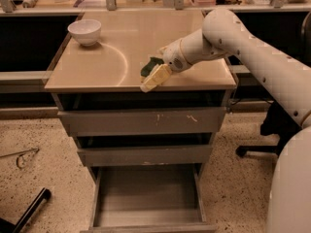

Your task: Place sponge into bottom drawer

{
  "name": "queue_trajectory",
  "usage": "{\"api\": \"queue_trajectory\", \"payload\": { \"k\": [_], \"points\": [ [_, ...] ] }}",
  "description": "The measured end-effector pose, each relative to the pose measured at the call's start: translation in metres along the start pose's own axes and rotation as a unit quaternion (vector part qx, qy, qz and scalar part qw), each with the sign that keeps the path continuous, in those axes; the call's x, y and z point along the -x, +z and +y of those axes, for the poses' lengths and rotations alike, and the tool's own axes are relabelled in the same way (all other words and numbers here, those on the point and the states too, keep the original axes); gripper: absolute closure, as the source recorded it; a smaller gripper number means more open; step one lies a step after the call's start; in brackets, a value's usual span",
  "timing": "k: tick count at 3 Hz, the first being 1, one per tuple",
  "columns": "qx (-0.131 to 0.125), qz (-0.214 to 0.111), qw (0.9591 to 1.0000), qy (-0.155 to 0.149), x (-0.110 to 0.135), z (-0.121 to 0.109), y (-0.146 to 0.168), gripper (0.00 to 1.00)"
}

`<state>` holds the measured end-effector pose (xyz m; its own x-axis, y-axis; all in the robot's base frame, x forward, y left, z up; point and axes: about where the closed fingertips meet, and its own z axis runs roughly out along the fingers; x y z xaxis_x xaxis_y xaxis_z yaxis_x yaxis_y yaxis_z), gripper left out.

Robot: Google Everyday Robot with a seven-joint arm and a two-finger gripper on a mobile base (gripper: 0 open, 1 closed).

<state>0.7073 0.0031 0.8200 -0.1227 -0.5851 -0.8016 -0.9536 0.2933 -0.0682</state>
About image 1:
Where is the grey drawer cabinet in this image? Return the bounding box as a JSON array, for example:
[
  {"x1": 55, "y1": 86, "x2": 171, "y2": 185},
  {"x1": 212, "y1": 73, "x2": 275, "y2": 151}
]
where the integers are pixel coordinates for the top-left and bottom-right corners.
[{"x1": 44, "y1": 9, "x2": 238, "y2": 233}]

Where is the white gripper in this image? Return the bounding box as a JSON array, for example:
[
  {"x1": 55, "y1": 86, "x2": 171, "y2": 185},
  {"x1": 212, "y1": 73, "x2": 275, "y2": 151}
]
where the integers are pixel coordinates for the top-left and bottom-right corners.
[{"x1": 140, "y1": 39, "x2": 189, "y2": 93}]

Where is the black office chair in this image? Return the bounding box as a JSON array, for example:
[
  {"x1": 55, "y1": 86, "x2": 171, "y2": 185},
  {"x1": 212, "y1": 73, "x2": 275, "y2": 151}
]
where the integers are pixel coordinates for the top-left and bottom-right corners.
[{"x1": 235, "y1": 101, "x2": 301, "y2": 157}]

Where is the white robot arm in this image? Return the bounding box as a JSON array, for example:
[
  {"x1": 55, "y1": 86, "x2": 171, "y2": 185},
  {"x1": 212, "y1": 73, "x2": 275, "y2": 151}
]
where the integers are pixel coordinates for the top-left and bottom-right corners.
[{"x1": 141, "y1": 8, "x2": 311, "y2": 233}]

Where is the grey top drawer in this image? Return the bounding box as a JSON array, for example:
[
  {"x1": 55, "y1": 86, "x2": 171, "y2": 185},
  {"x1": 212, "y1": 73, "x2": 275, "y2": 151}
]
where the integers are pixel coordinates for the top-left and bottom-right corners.
[{"x1": 58, "y1": 107, "x2": 225, "y2": 137}]

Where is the metal wire tool on floor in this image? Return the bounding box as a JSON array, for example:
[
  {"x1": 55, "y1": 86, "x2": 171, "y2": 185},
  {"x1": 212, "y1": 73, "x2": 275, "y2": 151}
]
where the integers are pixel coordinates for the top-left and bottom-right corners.
[{"x1": 0, "y1": 148, "x2": 40, "y2": 170}]

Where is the grey middle drawer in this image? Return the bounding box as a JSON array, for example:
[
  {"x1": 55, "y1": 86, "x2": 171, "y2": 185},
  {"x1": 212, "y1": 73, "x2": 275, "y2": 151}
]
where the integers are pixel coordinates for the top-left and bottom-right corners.
[{"x1": 77, "y1": 145, "x2": 213, "y2": 167}]

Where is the white ceramic bowl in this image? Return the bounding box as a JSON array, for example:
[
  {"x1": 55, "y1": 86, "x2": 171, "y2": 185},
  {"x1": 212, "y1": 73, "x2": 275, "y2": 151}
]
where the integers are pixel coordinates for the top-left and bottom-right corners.
[{"x1": 67, "y1": 19, "x2": 101, "y2": 46}]

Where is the grey open bottom drawer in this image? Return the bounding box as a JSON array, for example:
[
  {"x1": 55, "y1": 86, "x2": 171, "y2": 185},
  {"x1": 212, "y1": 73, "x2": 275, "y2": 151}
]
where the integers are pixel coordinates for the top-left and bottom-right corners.
[{"x1": 80, "y1": 164, "x2": 217, "y2": 233}]

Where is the green and yellow sponge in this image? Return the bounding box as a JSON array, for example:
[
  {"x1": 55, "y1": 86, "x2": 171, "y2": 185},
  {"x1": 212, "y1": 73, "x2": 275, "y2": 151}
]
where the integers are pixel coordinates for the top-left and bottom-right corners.
[{"x1": 140, "y1": 56, "x2": 164, "y2": 78}]

